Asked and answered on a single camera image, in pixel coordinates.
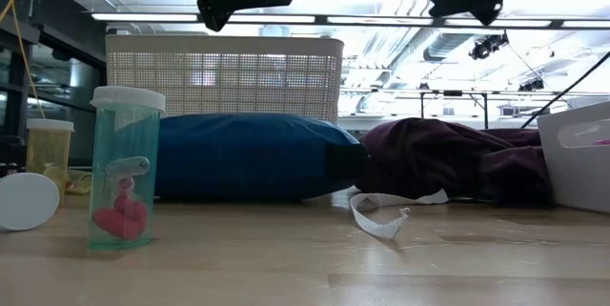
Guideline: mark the purple cloth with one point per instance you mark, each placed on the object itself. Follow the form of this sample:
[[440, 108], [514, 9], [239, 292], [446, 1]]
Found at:
[[429, 158]]

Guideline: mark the folding table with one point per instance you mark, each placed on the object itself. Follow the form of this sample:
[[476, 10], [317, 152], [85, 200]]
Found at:
[[453, 92]]

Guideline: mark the dark glass partition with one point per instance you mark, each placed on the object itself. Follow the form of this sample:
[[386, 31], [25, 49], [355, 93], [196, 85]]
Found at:
[[71, 82]]

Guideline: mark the white plastic bin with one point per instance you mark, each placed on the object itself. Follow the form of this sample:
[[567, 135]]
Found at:
[[576, 177]]

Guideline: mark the pink bandage roll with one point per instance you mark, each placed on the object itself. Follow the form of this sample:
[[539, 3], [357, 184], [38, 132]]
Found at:
[[603, 142]]

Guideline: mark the black overhead camera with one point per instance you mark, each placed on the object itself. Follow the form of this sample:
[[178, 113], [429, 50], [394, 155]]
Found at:
[[486, 47]]

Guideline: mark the amber pill bottle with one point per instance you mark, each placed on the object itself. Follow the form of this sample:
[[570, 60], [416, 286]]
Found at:
[[47, 153]]

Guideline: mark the overhead light bar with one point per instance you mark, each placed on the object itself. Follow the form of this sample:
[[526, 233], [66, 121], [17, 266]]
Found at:
[[143, 17]]

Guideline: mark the blue first aid bag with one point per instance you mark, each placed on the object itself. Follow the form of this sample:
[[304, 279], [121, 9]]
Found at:
[[248, 158]]

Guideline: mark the white plastic laundry basket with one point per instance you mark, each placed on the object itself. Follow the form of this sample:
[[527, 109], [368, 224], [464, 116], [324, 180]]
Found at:
[[224, 82]]

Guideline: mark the teal bottle with red heart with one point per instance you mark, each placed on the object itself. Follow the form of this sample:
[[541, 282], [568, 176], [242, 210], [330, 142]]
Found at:
[[124, 129]]

